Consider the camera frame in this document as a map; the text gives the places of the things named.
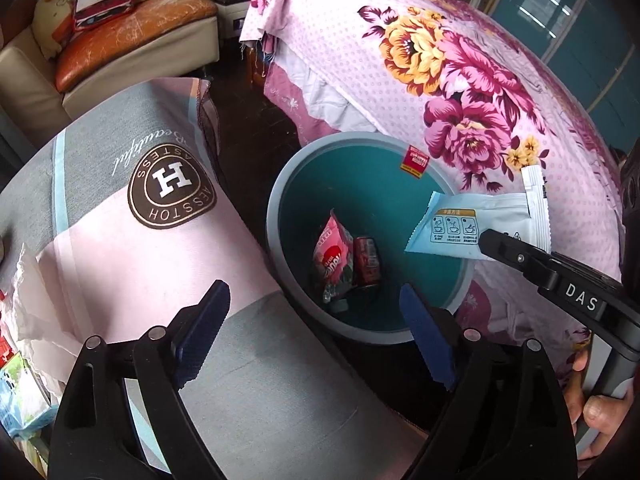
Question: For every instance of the red drink can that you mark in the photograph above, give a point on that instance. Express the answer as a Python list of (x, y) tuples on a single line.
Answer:
[(367, 262)]

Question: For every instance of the white sachet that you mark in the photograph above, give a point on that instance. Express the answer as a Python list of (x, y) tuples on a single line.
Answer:
[(539, 200)]

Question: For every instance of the pink snack packet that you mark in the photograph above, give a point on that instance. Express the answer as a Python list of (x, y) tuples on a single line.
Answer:
[(332, 252)]

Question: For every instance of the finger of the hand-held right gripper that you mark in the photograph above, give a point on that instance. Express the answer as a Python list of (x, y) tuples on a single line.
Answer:
[(530, 262)]

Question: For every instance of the cream armchair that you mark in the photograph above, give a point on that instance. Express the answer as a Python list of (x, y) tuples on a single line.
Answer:
[(30, 75)]

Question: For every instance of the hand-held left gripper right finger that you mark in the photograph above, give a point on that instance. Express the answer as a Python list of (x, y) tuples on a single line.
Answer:
[(430, 340)]

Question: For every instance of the pink floral blanket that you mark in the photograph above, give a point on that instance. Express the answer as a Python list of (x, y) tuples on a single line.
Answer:
[(450, 35)]

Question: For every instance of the yellow printed pillow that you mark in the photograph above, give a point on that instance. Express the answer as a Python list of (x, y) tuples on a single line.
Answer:
[(55, 15)]

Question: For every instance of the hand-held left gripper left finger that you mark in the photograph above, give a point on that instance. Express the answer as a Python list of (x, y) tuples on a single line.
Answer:
[(200, 332)]

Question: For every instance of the teal cabinet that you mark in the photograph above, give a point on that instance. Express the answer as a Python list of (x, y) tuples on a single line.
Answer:
[(565, 20)]

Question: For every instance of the black media stand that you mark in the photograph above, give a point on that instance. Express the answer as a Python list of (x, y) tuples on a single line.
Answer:
[(232, 5)]

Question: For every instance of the light blue packet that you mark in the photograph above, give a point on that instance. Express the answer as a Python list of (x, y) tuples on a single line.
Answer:
[(460, 225)]

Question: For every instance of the grey teal waste bin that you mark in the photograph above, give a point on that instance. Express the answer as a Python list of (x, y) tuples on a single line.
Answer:
[(370, 195)]

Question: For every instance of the white crumpled tissue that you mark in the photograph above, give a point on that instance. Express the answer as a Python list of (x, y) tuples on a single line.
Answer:
[(30, 320)]

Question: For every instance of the person's right hand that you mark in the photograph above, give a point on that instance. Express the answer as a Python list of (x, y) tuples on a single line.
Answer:
[(607, 420)]

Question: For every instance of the orange leather cushion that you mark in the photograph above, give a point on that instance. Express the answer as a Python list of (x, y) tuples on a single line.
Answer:
[(140, 30)]

